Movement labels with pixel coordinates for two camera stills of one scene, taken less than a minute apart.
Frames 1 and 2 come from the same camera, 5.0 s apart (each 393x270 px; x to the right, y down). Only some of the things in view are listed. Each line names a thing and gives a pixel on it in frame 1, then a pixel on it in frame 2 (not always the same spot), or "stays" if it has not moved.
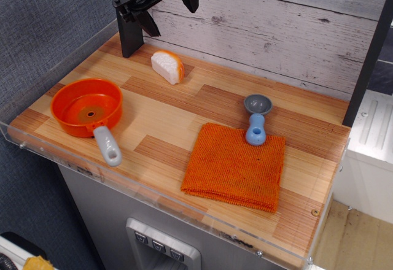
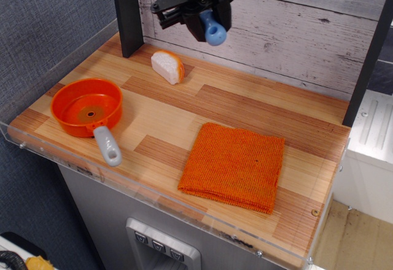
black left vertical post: x=131 y=33 stays
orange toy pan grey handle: x=83 y=107 stays
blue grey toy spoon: x=258 y=105 → x=215 y=35
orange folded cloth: x=223 y=164 stays
